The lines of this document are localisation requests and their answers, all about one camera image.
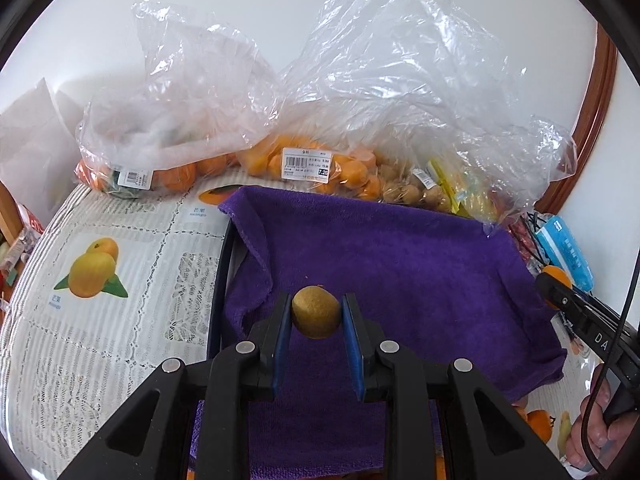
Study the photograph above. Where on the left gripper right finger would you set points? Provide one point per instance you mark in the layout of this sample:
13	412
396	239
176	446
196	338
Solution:
440	417

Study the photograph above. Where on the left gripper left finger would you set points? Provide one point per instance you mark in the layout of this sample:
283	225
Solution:
191	420

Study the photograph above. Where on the green kiwi fruit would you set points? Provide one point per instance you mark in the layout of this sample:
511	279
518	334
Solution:
316	312

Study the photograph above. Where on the bag of red fruits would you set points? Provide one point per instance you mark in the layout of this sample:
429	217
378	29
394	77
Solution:
522	232

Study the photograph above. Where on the person's right hand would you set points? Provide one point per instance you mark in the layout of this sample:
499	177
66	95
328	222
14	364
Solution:
605	441

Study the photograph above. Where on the blue tissue pack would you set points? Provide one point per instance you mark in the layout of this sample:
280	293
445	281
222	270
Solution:
562	250

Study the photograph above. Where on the purple towel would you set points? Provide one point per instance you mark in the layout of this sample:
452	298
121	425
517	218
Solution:
437	284

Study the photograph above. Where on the white fruit print tablecloth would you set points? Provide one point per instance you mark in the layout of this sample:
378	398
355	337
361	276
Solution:
67	363

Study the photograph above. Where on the yellow snack bag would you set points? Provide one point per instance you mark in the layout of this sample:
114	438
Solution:
469	196

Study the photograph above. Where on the red paper bag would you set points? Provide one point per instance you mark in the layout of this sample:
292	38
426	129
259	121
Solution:
30	222

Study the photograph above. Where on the clear bag of kumquats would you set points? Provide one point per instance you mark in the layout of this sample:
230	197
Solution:
383	86

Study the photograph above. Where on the clear bag of oranges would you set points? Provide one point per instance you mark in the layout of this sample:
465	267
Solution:
207	94

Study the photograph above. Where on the white plastic bag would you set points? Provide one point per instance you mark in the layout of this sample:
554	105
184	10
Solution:
38	151

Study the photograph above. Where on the brown wooden door frame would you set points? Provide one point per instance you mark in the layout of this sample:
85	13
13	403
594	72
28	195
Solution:
589	121

